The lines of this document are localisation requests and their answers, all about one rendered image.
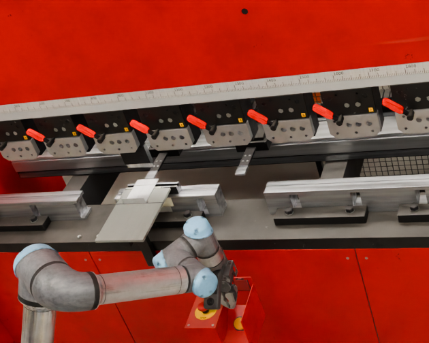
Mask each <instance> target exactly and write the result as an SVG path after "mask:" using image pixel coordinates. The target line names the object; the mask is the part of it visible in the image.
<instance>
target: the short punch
mask: <svg viewBox="0 0 429 343"><path fill-rule="evenodd" d="M120 154H121V157H122V159H123V161H124V164H125V165H127V166H128V168H137V167H154V165H153V158H152V157H151V155H150V152H149V149H148V147H147V145H146V142H144V144H143V146H142V147H141V148H138V149H137V150H136V152H130V153H120Z"/></svg>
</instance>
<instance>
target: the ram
mask: <svg viewBox="0 0 429 343"><path fill-rule="evenodd" d="M425 62H429V0H0V105H13V104H19V103H33V102H40V101H52V100H60V99H73V98H79V97H92V96H100V95H112V94H119V93H132V92H139V91H152V90H159V89H166V88H179V87H186V86H199V85H206V84H218V83H226V82H239V81H246V80H258V79H266V78H278V77H285V76H299V75H305V74H318V73H325V72H333V71H345V70H352V69H365V68H372V67H385V66H392V65H405V64H412V63H425ZM416 82H429V72H427V73H414V74H406V75H399V76H385V77H378V78H364V79H357V80H343V81H335V82H322V83H315V84H301V85H294V86H280V87H273V88H259V89H252V90H245V91H231V92H224V93H210V94H203V95H189V96H182V97H168V98H160V99H147V100H139V101H126V102H119V103H105V104H98V105H84V106H77V107H70V108H56V109H49V110H35V111H28V112H14V113H7V114H0V121H5V120H19V119H27V118H41V117H49V116H63V115H71V114H85V113H93V112H107V111H115V110H129V109H137V108H151V107H159V106H167V105H181V104H189V103H203V102H211V101H225V100H232V99H247V98H255V97H269V96H277V95H291V94H298V93H313V92H321V91H335V90H343V89H350V88H364V87H372V86H387V85H395V84H408V83H416Z"/></svg>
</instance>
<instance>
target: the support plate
mask: <svg viewBox="0 0 429 343"><path fill-rule="evenodd" d="M131 190H132V189H129V190H124V191H123V194H122V195H121V197H120V199H119V200H118V202H117V203H123V200H122V199H126V198H127V197H128V196H129V194H130V192H131ZM170 191H171V188H158V189H153V191H152V193H151V194H150V196H149V198H148V200H147V201H148V203H137V204H118V205H115V207H114V209H113V211H112V212H111V214H110V215H109V217H108V219H107V221H106V222H105V224H104V226H103V227H102V229H101V231H100V232H99V234H98V236H97V237H96V239H95V242H96V243H102V242H144V241H145V239H146V236H147V235H148V232H149V231H150V229H151V227H152V226H153V223H154V221H155V219H156V217H157V215H158V213H159V212H160V210H161V208H162V206H163V204H164V202H165V200H166V198H167V197H168V195H169V193H170ZM152 202H163V203H152Z"/></svg>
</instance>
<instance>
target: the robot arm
mask: <svg viewBox="0 0 429 343"><path fill-rule="evenodd" d="M183 229H184V234H182V235H181V236H180V237H179V238H178V239H177V240H175V241H174V242H172V243H171V244H170V245H169V246H167V247H166V248H164V249H163V250H161V252H159V253H158V254H157V255H156V256H155V257H153V265H154V266H155V268H153V269H141V270H135V271H128V272H117V273H110V274H98V275H96V274H95V273H94V272H79V271H76V270H74V269H72V268H71V267H70V266H69V265H68V264H67V263H66V262H65V261H64V260H63V259H62V257H61V256H60V255H59V253H58V252H57V251H56V250H55V249H53V248H52V247H50V246H49V245H47V244H32V245H30V246H28V247H26V248H24V249H23V250H22V251H21V252H20V253H18V255H17V256H16V258H15V260H14V264H13V269H14V274H15V276H16V277H17V279H18V300H19V302H20V303H21V304H23V313H22V334H21V343H54V332H55V323H56V313H57V311H59V312H84V311H89V310H96V309H97V308H98V307H99V305H103V304H113V303H118V302H123V301H133V300H138V299H148V298H153V297H163V296H168V295H177V294H183V293H193V294H194V295H197V296H198V297H201V298H204V309H207V310H219V309H220V308H221V304H222V305H223V306H225V307H227V308H229V309H234V308H235V306H236V302H237V295H238V289H237V286H236V285H234V284H232V281H233V279H234V275H235V277H236V276H237V273H238V270H237V268H236V266H235V263H234V261H233V260H227V257H226V256H225V253H224V251H223V249H222V247H220V245H219V243H218V241H217V239H216V237H215V234H214V232H213V229H212V227H211V226H210V223H209V222H208V220H207V219H206V218H204V217H203V216H194V217H192V218H190V219H189V220H187V221H186V223H185V224H184V227H183ZM196 257H197V259H196ZM233 267H235V269H236V271H234V269H233ZM227 300H229V302H228V301H227Z"/></svg>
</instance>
